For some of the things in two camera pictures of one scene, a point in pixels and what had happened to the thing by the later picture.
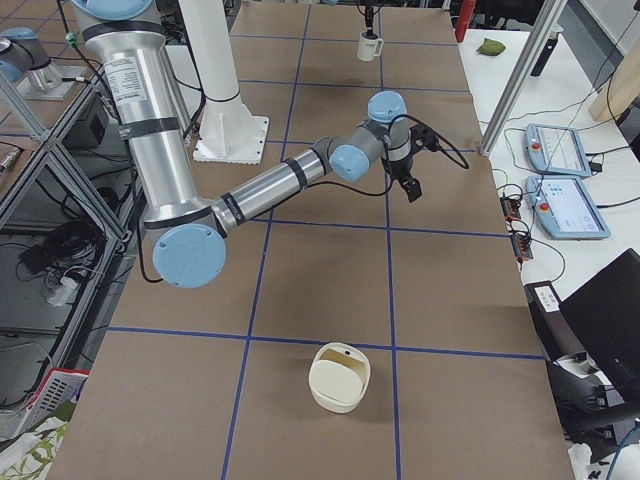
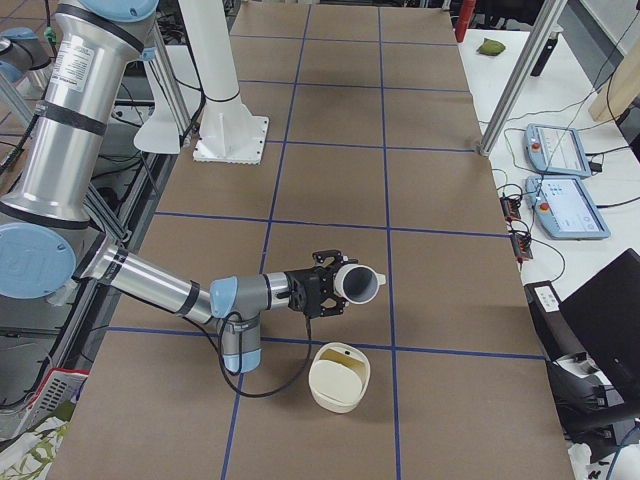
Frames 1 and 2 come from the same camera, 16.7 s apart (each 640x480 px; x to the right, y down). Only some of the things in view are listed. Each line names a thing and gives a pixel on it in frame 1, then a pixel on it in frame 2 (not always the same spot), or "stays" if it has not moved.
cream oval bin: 339,376 stays
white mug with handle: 367,48 → 357,283
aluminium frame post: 546,14 stays
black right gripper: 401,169 → 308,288
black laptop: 604,317 stays
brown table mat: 351,335 stays
